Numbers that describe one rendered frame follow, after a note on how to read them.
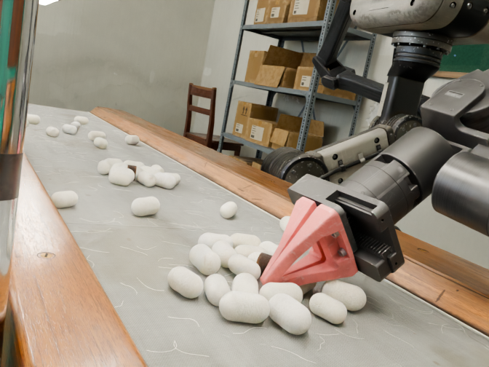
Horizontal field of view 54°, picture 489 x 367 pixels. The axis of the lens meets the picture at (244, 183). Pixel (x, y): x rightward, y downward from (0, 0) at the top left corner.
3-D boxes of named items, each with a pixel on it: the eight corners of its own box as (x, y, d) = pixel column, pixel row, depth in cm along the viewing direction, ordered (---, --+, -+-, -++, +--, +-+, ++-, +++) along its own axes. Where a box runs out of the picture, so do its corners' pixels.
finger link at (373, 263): (284, 281, 33) (378, 204, 36) (233, 245, 39) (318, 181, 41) (314, 345, 36) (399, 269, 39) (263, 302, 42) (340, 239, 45)
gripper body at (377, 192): (370, 217, 35) (436, 163, 37) (289, 183, 43) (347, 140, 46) (391, 279, 38) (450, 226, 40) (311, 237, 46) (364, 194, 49)
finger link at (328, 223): (265, 267, 35) (356, 196, 38) (220, 234, 41) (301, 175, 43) (295, 329, 38) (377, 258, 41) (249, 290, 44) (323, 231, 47)
